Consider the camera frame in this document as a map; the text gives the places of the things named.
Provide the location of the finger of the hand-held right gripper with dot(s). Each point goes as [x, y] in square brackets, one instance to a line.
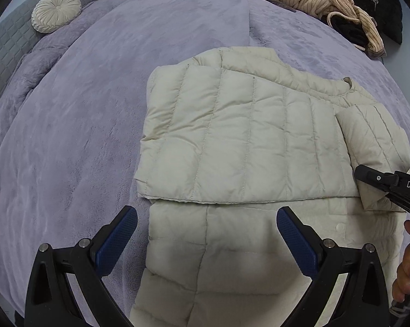
[373, 176]
[394, 199]

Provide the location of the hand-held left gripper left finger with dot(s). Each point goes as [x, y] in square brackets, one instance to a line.
[118, 242]

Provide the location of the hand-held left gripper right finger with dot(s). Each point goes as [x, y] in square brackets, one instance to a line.
[295, 242]

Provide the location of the cream puffer jacket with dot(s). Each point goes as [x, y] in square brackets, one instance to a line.
[242, 136]

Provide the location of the person's right hand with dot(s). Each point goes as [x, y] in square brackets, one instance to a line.
[405, 269]

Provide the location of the purple fleece blanket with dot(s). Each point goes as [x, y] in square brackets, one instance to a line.
[89, 126]

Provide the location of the small black garment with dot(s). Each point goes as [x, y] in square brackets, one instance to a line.
[348, 29]

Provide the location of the large black garment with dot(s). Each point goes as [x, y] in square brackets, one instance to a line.
[378, 0]

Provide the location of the grey quilted headboard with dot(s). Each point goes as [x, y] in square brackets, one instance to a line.
[7, 37]

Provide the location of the round cream pleated cushion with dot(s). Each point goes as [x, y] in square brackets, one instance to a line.
[56, 11]

